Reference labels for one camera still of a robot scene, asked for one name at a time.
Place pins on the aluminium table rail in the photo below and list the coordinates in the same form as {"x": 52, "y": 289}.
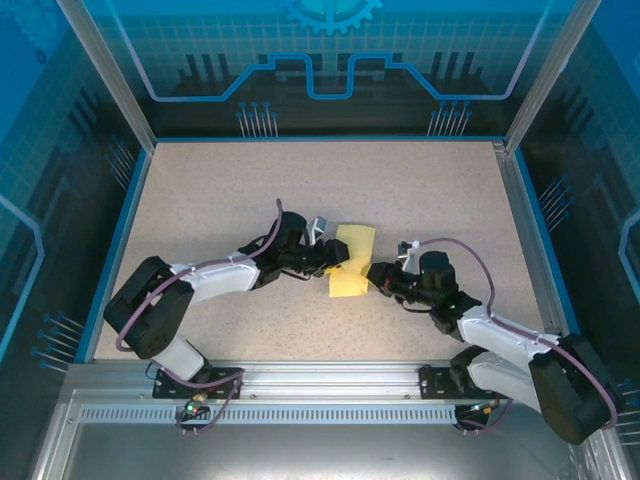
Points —
{"x": 514, "y": 190}

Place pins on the pale yellow paper sheet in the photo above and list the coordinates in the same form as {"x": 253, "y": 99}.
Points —
{"x": 355, "y": 245}

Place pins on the aluminium frame post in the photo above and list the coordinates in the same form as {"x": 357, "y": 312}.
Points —
{"x": 117, "y": 90}
{"x": 549, "y": 75}

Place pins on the slotted metal strip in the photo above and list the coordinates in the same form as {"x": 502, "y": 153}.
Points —
{"x": 325, "y": 415}

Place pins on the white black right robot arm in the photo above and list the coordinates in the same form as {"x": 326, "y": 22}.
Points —
{"x": 500, "y": 330}

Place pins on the blue table edge strip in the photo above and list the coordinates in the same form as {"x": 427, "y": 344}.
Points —
{"x": 325, "y": 140}
{"x": 117, "y": 250}
{"x": 538, "y": 225}

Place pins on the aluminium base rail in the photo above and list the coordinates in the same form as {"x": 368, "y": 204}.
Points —
{"x": 325, "y": 380}

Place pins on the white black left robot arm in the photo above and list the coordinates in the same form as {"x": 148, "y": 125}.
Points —
{"x": 220, "y": 280}

